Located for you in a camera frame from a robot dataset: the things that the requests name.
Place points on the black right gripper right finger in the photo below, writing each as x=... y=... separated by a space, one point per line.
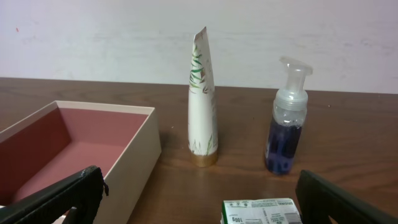
x=320 y=201

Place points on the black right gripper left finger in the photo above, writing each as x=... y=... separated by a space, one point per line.
x=77 y=196

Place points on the green white soap box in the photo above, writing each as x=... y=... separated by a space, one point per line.
x=262 y=211

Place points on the clear pump bottle blue liquid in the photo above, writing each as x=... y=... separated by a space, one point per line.
x=288 y=117

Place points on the white Pantene tube gold cap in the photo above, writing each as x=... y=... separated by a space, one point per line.
x=202 y=117

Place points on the white box pink interior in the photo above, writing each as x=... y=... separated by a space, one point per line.
x=64 y=137

